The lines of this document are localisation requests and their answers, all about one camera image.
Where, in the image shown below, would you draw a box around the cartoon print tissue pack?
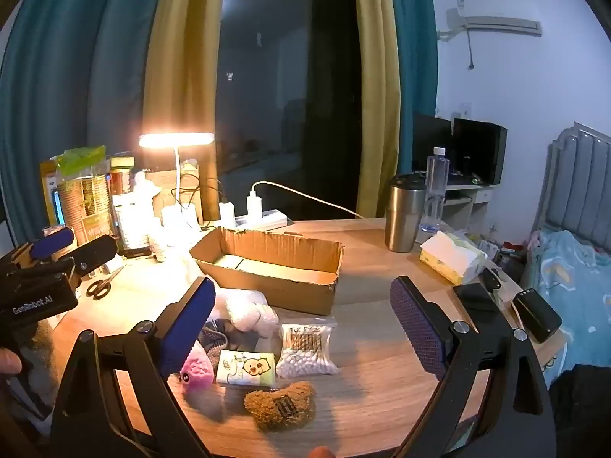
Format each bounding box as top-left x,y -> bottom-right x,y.
216,349 -> 276,388

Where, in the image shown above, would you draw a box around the brown plush toy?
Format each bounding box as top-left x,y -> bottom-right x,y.
243,381 -> 318,432

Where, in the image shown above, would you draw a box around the teal curtain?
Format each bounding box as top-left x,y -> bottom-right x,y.
0,0 -> 168,249
384,0 -> 439,177

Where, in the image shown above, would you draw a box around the yellow packet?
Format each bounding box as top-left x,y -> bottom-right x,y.
40,160 -> 60,227

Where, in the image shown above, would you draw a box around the bagged pack of paper cups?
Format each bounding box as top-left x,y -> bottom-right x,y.
52,145 -> 115,249

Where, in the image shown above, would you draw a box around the white crumpled plastic bag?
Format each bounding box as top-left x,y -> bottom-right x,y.
131,172 -> 163,201

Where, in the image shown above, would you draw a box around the grey dotted knit gloves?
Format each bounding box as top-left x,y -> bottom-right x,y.
198,319 -> 261,363

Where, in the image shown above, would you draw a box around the clear water bottle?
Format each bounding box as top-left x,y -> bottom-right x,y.
420,147 -> 449,234

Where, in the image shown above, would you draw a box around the white desk lamp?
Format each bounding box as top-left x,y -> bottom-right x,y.
138,132 -> 215,234

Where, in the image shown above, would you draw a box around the stainless steel tumbler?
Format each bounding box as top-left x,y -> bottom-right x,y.
384,173 -> 427,253

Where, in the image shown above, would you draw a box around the red can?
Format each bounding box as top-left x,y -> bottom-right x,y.
109,168 -> 134,196

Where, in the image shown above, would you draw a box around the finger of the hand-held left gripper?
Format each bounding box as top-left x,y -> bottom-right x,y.
60,235 -> 118,278
30,227 -> 75,260

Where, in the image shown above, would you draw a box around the black computer monitor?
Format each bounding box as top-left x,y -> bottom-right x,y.
411,112 -> 453,173
451,118 -> 508,186

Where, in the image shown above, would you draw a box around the white air conditioner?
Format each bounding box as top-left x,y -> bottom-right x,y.
446,7 -> 543,36

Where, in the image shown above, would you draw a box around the black power bank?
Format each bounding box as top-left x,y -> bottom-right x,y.
512,289 -> 563,343

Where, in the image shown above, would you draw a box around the blue printed blanket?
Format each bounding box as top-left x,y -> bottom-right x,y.
520,229 -> 611,373

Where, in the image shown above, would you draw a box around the small white bottle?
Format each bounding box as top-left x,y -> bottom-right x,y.
148,231 -> 169,262

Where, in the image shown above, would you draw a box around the white charging cable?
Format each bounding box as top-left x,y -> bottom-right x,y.
251,180 -> 368,220

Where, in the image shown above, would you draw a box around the black lamp cable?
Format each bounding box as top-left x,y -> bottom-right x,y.
179,172 -> 225,211

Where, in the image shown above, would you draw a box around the white power strip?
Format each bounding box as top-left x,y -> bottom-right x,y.
234,212 -> 288,231

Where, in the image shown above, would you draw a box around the yellow white tissue pack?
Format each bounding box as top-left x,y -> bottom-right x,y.
419,231 -> 488,284

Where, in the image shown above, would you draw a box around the dark cloth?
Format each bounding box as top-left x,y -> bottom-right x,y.
549,365 -> 611,458

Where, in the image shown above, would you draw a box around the white computer desk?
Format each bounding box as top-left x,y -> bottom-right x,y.
441,179 -> 495,234

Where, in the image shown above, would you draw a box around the white towel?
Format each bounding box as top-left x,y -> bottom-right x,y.
210,289 -> 270,325

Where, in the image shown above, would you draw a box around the white woven basket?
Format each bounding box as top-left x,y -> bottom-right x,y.
112,195 -> 154,256

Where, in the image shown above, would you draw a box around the bag of cotton swabs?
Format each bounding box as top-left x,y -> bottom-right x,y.
276,322 -> 341,377

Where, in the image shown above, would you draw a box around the pink plush toy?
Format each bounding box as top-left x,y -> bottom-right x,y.
179,341 -> 215,394

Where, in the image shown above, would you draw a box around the white fluffy plush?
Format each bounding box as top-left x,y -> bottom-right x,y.
229,303 -> 280,339

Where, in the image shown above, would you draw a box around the dark window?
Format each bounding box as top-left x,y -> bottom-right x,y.
217,0 -> 364,220

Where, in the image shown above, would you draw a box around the yellow curtain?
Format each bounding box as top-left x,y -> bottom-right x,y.
143,0 -> 230,220
353,0 -> 402,220

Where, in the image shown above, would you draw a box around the grey padded headboard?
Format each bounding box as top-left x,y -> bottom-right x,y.
532,121 -> 611,249

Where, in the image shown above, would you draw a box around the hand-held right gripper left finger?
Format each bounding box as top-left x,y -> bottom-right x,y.
50,276 -> 217,458

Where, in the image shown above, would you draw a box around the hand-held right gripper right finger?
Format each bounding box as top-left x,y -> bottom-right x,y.
389,275 -> 557,458

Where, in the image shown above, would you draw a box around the brown cardboard sheet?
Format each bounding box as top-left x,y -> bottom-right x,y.
143,160 -> 201,225

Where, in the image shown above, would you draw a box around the cardboard box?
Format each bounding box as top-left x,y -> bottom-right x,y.
189,226 -> 345,316

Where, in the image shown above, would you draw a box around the black handled scissors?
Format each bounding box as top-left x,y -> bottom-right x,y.
86,267 -> 126,301

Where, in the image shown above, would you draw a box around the person's left hand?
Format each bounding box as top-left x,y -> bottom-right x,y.
0,349 -> 23,374

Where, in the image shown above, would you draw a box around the black phone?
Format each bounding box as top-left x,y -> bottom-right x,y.
453,282 -> 499,313

